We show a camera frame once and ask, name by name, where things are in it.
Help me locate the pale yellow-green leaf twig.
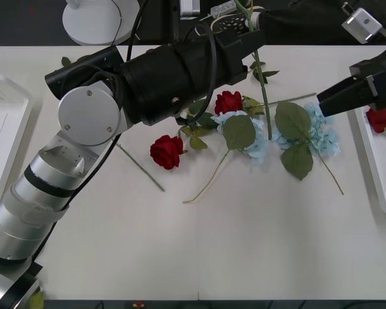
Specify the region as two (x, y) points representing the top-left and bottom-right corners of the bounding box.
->
(28, 288), (46, 309)

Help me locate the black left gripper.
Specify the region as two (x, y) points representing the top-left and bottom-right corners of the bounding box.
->
(215, 28), (267, 86)

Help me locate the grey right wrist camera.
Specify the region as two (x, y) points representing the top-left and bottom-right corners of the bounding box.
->
(340, 1), (383, 44)

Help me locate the person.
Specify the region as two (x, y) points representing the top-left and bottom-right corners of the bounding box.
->
(196, 0), (386, 46)

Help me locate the shallow white box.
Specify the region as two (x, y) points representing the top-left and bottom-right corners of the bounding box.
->
(347, 106), (386, 216)
(0, 72), (35, 215)

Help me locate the pale blue flower with stem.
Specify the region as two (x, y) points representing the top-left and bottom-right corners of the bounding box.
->
(183, 109), (271, 204)
(271, 100), (345, 196)

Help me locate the white round stand base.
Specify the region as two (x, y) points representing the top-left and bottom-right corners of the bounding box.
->
(62, 0), (139, 46)

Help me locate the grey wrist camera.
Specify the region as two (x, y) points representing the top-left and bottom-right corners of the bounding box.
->
(179, 0), (201, 17)
(340, 1), (383, 44)

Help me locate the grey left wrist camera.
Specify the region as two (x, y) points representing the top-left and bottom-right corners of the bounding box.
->
(179, 0), (201, 17)

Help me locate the white power strip with cable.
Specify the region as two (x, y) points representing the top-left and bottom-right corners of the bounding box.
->
(192, 1), (237, 36)

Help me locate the small dark green leaf twig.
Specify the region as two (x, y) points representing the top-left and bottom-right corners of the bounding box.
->
(249, 59), (280, 85)

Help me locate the thin black cable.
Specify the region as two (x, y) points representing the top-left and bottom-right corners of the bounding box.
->
(111, 0), (124, 46)

